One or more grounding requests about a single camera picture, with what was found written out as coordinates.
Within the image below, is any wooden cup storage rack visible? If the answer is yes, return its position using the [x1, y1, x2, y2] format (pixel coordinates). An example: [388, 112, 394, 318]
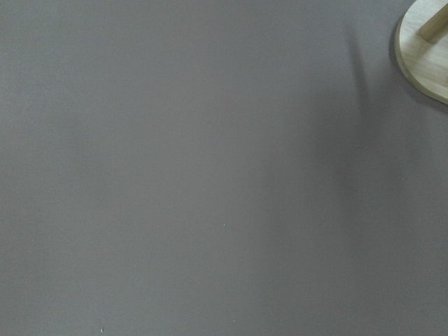
[394, 0, 447, 104]

